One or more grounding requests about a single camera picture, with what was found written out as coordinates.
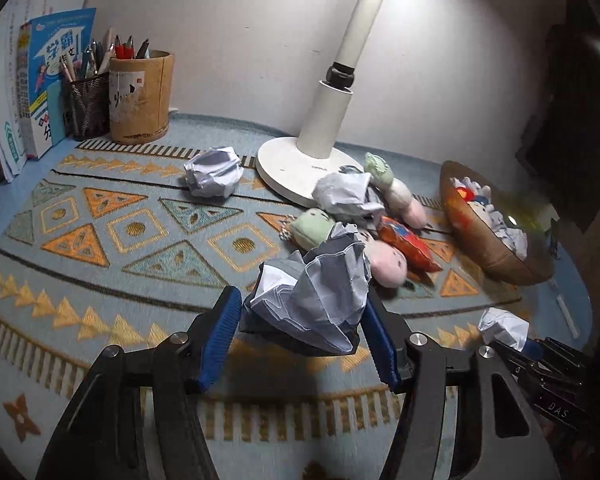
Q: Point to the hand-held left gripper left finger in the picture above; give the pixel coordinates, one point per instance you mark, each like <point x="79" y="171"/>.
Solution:
<point x="220" y="340"/>

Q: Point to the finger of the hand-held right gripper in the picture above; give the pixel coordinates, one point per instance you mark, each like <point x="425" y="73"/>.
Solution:
<point x="522" y="370"/>
<point x="555" y="360"/>

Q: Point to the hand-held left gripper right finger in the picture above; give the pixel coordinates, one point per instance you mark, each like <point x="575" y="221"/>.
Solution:
<point x="380" y="345"/>

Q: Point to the white paper ball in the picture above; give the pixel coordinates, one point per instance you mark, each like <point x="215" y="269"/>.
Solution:
<point x="345" y="192"/>
<point x="502" y="327"/>
<point x="212" y="170"/>
<point x="320" y="290"/>

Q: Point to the amber ribbed glass bowl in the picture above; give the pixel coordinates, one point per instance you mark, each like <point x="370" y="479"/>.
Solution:
<point x="485" y="250"/>

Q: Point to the pile of papers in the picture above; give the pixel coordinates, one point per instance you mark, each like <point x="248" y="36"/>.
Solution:
<point x="512" y="237"/>

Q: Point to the green white pink dango plush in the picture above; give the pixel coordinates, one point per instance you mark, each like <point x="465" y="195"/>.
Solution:
<point x="312" y="227"/>
<point x="399" y="194"/>

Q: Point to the white plastic stick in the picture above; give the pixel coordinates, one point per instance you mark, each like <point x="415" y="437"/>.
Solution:
<point x="567" y="316"/>

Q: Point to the orange snack packet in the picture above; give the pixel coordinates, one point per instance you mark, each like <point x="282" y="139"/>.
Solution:
<point x="407" y="242"/>

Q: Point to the patterned blue woven mat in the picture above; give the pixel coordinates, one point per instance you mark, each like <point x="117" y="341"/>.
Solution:
<point x="130" y="260"/>

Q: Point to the white desk lamp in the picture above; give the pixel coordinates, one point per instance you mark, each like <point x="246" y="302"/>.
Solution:
<point x="325" y="120"/>

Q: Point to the black monitor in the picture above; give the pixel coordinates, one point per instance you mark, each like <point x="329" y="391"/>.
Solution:
<point x="580" y="110"/>

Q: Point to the bamboo pen holder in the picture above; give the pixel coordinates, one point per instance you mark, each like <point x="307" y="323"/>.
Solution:
<point x="140" y="100"/>

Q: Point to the black mesh pen holder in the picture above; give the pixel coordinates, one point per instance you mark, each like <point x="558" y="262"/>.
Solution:
<point x="87" y="107"/>

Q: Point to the bunch of pens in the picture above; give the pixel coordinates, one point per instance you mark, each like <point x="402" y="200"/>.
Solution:
<point x="122" y="50"/>

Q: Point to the blue workbook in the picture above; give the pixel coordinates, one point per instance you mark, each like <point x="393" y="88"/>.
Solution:
<point x="55" y="55"/>

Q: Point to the row of books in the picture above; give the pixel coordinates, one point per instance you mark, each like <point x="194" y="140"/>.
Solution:
<point x="10" y="60"/>

